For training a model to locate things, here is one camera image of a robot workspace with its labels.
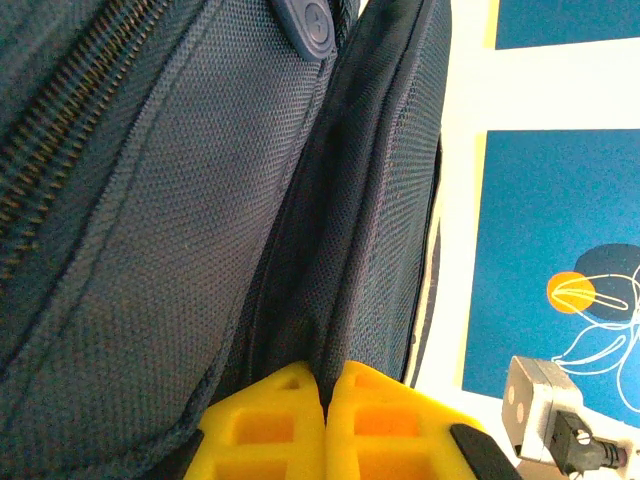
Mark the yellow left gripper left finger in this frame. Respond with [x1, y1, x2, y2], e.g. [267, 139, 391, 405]
[184, 360, 327, 480]

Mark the navy blue backpack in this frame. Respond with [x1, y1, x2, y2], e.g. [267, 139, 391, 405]
[0, 0, 454, 480]

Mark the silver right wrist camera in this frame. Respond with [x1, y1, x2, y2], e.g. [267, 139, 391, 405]
[501, 355, 589, 464]

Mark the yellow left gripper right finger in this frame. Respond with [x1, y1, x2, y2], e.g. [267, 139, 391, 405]
[324, 360, 524, 480]

